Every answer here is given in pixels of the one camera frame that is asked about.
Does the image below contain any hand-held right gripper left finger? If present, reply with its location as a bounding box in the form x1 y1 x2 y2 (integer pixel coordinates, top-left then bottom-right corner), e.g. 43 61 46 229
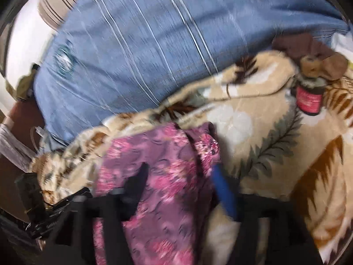
49 163 150 265

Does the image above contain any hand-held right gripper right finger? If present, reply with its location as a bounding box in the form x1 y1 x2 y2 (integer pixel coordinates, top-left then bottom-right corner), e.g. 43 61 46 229
211 164 324 265

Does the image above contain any purple floral garment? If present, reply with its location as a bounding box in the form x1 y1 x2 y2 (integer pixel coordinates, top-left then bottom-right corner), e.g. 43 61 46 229
92 121 222 265

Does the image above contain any white plastic bag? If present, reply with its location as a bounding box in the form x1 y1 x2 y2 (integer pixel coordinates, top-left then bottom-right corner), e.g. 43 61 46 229
0 124 37 172

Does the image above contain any beige floral blanket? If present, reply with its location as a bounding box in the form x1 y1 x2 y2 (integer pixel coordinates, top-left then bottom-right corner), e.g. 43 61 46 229
29 48 353 260

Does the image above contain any olive cloth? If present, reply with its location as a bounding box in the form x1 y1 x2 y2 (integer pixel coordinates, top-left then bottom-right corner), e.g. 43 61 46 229
6 63 41 101

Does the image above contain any dark bottle red label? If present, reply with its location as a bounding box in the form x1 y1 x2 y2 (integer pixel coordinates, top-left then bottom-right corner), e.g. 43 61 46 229
295 78 326 116

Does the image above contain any blue checked pillow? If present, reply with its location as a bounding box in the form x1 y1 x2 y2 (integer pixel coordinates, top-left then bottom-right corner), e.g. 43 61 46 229
33 0 350 147

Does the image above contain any brown cloth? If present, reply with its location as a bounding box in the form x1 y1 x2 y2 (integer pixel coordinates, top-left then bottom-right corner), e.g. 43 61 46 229
272 32 349 81

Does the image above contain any beige striped cloth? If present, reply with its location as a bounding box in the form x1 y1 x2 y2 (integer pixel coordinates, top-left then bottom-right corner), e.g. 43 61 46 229
38 0 96 30

